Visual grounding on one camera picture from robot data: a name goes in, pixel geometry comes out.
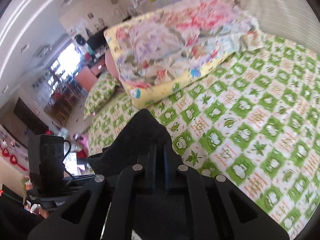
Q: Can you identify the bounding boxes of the pink cloth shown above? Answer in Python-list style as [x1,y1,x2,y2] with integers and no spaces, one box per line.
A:
[72,134,90,155]

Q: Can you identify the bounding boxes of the person's left forearm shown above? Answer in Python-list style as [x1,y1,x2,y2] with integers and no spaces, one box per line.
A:
[0,195,48,240]

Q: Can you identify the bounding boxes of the red wall decorations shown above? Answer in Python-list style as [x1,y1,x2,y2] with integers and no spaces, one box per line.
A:
[0,130,29,173]

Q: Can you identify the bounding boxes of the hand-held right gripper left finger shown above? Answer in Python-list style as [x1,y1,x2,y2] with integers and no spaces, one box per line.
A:
[27,144,164,240]

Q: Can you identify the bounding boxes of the white padded headboard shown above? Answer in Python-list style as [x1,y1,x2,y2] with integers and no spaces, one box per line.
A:
[187,0,320,55]

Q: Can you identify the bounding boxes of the floral quilt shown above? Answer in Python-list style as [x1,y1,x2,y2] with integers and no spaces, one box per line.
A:
[104,0,264,108]

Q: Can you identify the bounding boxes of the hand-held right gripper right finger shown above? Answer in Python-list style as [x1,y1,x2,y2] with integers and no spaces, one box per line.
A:
[164,144,290,240]

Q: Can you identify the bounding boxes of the bright window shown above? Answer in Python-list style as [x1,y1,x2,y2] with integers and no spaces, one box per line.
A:
[31,42,83,125]

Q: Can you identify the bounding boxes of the black pants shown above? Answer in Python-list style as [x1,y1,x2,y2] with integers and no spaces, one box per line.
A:
[86,109,227,240]

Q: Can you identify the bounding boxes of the ceiling lamp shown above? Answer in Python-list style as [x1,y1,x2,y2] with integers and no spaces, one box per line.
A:
[35,44,53,59]

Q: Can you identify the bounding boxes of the black television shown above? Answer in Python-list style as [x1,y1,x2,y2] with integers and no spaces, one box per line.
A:
[86,29,109,52]

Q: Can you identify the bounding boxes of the orange wooden desk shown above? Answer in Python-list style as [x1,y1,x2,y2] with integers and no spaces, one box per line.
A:
[75,56,108,92]

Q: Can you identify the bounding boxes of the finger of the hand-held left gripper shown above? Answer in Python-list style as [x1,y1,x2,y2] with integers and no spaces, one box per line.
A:
[64,174,97,190]

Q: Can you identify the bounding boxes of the green printed pillow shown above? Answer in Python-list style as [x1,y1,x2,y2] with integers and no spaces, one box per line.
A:
[83,72,121,120]

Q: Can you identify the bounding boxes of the green checked bed sheet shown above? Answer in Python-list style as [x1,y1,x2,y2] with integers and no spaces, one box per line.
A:
[87,32,320,238]

